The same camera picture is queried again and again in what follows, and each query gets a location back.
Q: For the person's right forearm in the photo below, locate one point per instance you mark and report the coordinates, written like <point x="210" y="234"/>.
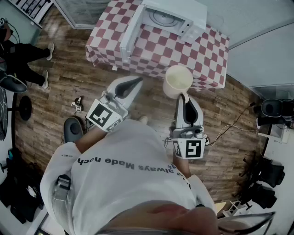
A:
<point x="183" y="167"/>

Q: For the white shelf unit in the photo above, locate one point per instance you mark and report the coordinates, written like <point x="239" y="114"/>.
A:
<point x="34" y="10"/>

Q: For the black bags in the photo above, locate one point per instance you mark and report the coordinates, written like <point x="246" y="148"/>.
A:
<point x="20" y="188"/>

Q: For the small white floor device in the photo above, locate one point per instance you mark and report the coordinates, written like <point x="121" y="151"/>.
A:
<point x="78" y="104"/>

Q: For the person's left forearm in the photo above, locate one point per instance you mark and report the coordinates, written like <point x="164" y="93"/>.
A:
<point x="92" y="137"/>

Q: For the small white rack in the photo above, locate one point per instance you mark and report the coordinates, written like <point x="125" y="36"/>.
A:
<point x="234" y="208"/>

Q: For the black grey chair seat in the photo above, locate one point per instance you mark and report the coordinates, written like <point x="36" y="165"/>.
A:
<point x="13" y="85"/>

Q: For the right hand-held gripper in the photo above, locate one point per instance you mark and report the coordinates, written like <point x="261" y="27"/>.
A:
<point x="191" y="147"/>

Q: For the red white checkered tablecloth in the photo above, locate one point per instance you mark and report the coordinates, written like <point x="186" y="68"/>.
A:
<point x="165" y="52"/>

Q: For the black round stool base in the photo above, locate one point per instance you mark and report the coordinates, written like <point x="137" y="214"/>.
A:
<point x="25" y="107"/>

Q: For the black office chair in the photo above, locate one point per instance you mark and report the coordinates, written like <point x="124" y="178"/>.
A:
<point x="264" y="183"/>

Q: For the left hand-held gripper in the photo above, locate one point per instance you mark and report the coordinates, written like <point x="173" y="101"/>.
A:
<point x="101" y="114"/>

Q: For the person's head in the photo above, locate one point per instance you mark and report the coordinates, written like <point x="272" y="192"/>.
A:
<point x="160" y="218"/>

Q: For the person's eyeglasses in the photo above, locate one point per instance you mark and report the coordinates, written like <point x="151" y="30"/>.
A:
<point x="248" y="223"/>

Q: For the person's white printed t-shirt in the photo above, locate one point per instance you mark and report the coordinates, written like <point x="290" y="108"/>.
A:
<point x="119" y="179"/>

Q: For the black stool seat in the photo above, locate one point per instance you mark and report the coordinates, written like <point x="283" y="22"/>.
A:
<point x="73" y="129"/>

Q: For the cream white cup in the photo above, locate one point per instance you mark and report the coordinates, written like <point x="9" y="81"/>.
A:
<point x="174" y="89"/>

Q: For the white louvred panel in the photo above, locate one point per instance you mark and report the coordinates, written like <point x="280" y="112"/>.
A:
<point x="82" y="11"/>

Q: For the black padded chair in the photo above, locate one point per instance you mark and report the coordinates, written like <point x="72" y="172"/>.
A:
<point x="273" y="110"/>

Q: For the person's white shoe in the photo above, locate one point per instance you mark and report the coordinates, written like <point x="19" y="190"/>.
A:
<point x="143" y="119"/>

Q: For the white power strip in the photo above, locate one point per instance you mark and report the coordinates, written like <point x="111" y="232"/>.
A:
<point x="207" y="140"/>

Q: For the white microwave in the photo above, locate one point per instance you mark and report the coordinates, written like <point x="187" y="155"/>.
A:
<point x="197" y="13"/>

